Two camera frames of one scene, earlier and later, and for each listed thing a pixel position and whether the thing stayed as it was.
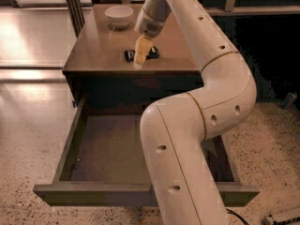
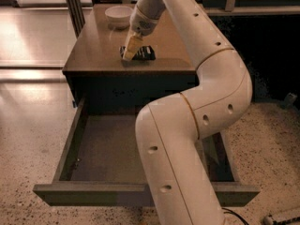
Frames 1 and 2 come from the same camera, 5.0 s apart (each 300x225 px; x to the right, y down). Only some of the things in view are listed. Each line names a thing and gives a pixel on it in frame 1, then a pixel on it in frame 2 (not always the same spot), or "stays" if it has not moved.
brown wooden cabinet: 99,69 stays
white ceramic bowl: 118,17 stays
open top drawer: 104,162 stays
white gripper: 149,25 to 142,22
